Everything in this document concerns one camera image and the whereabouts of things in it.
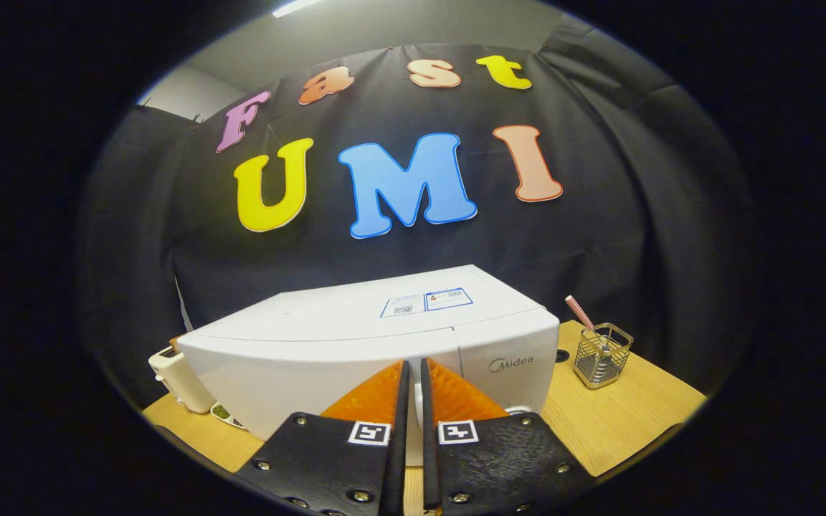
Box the cream toaster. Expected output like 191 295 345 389
148 337 217 415

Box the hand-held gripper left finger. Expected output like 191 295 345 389
234 358 412 516

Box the metal mesh utensil holder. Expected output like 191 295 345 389
574 322 635 390

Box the white divided snack tray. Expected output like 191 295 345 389
209 401 245 429

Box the white microwave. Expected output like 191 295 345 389
176 264 561 467

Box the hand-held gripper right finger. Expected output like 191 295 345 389
420 357 597 516

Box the pink striped straw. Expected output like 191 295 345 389
564 295 597 332

